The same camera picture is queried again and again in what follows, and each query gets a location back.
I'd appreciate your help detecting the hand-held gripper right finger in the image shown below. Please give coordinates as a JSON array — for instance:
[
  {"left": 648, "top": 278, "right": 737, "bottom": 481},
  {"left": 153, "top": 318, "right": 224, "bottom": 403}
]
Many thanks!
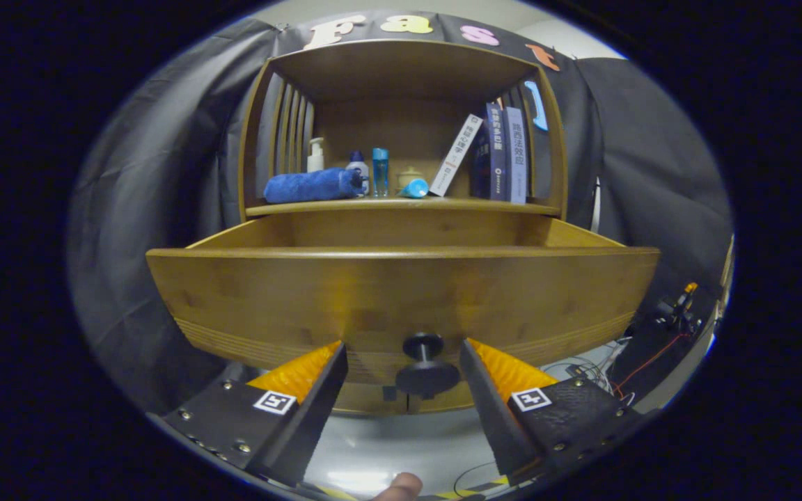
[{"left": 458, "top": 338, "right": 652, "bottom": 486}]

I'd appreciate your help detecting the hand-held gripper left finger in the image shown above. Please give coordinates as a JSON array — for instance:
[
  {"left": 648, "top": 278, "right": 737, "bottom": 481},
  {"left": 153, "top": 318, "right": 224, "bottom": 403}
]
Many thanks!
[{"left": 147, "top": 341, "right": 349, "bottom": 488}]

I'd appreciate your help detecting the black drawer knob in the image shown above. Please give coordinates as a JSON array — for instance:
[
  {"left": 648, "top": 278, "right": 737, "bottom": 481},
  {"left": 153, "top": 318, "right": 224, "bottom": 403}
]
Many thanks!
[{"left": 395, "top": 332, "right": 462, "bottom": 399}]

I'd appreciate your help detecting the wooden drawer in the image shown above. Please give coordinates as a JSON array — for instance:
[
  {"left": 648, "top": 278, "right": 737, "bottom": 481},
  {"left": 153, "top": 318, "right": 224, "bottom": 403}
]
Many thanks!
[{"left": 146, "top": 212, "right": 661, "bottom": 415}]

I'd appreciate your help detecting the wooden cabinet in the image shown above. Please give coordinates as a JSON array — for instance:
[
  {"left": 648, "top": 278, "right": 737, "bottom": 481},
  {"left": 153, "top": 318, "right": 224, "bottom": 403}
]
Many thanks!
[{"left": 237, "top": 38, "right": 569, "bottom": 417}]

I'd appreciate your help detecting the black device with orange part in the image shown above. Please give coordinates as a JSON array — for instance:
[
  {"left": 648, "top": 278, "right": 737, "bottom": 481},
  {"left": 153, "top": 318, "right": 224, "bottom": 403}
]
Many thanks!
[{"left": 610, "top": 282, "right": 718, "bottom": 397}]

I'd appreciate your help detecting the blue folded towel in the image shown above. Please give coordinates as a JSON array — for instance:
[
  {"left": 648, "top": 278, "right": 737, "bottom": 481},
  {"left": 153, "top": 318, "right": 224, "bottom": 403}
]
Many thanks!
[{"left": 263, "top": 167, "right": 367, "bottom": 204}]

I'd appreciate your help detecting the pale lavender book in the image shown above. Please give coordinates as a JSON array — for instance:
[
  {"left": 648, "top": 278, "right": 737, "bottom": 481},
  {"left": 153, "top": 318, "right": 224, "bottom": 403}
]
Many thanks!
[{"left": 504, "top": 106, "right": 528, "bottom": 205}]

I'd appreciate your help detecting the white bottle with blue cap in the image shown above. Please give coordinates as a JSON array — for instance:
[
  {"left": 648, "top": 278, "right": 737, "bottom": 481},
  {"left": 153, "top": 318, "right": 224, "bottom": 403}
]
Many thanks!
[{"left": 345, "top": 150, "right": 371, "bottom": 196}]

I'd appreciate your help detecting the white book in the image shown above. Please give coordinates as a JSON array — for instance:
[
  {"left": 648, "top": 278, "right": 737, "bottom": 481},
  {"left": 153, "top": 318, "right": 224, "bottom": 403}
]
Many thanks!
[{"left": 429, "top": 114, "right": 484, "bottom": 198}]

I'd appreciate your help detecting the clear blue bottle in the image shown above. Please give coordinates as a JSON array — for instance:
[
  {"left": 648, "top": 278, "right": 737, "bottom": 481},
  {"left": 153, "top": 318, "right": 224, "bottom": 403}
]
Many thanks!
[{"left": 372, "top": 147, "right": 390, "bottom": 198}]

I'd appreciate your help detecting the dark blue book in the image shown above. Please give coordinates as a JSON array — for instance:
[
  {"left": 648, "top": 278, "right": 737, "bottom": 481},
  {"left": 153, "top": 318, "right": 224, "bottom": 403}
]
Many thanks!
[{"left": 472, "top": 102, "right": 508, "bottom": 202}]

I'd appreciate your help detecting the black cable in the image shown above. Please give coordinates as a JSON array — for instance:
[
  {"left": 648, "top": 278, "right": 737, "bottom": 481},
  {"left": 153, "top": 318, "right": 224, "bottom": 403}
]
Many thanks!
[{"left": 453, "top": 461, "right": 506, "bottom": 496}]

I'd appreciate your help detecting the white cable bundle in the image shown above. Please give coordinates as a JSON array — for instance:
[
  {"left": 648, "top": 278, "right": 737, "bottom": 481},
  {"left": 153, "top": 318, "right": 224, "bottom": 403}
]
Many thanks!
[{"left": 540, "top": 337, "right": 635, "bottom": 390}]

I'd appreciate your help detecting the red cable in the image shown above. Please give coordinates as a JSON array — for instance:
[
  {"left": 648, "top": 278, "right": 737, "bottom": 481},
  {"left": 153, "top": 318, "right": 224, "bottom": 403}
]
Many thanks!
[{"left": 613, "top": 333, "right": 684, "bottom": 394}]

